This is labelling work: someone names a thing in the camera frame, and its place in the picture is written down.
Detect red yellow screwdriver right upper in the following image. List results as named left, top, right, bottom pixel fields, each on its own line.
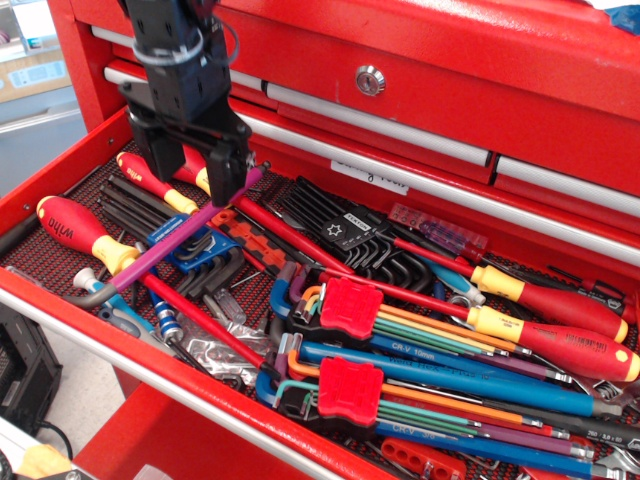
left=391, top=238, right=629, bottom=343

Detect orange black tool holder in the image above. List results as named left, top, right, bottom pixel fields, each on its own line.
left=211, top=209, right=287, bottom=276

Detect red tool chest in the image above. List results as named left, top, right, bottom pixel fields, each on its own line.
left=1, top=1, right=639, bottom=479

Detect upper red holder colour keys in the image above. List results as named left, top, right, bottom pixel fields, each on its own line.
left=287, top=278, right=531, bottom=357

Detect red yellow screwdriver top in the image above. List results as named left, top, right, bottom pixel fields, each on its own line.
left=174, top=146, right=354, bottom=274

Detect white paper label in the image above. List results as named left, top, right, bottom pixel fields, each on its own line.
left=330, top=160, right=409, bottom=196

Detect blue holder black hex keys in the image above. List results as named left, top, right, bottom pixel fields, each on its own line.
left=98, top=175, right=245, bottom=300

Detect black box on floor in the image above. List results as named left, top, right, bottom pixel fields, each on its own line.
left=1, top=305, right=62, bottom=436

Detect black Torx key set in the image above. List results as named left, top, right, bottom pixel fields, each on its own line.
left=279, top=177, right=436, bottom=294

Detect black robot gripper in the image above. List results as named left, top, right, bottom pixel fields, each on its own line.
left=120, top=1, right=255, bottom=206

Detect small red yellow screwdriver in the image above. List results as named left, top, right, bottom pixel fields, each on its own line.
left=116, top=152, right=199, bottom=214

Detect violet long Allen key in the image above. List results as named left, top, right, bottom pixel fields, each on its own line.
left=63, top=162, right=270, bottom=310

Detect large blue hex key lower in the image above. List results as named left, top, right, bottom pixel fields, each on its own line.
left=255, top=360, right=626, bottom=479

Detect large blue hex key 10mm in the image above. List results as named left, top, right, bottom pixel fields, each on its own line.
left=268, top=278, right=624, bottom=419

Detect red bit holder strip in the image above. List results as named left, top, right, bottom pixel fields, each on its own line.
left=382, top=438, right=467, bottom=479

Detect lower red holder colour keys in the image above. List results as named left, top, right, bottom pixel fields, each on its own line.
left=270, top=352, right=594, bottom=470

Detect chrome drawer lock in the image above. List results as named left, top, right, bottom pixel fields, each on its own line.
left=355, top=65, right=386, bottom=96

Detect red yellow screwdriver right lower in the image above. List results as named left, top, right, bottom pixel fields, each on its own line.
left=321, top=270, right=639, bottom=382

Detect red holder colour keys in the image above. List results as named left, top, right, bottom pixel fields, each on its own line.
left=270, top=352, right=594, bottom=470
left=287, top=278, right=531, bottom=357

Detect blue metal precision screwdriver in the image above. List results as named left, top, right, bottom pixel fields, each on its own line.
left=148, top=290, right=184, bottom=344

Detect large red yellow Wiha screwdriver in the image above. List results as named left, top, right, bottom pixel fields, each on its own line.
left=36, top=196, right=281, bottom=381

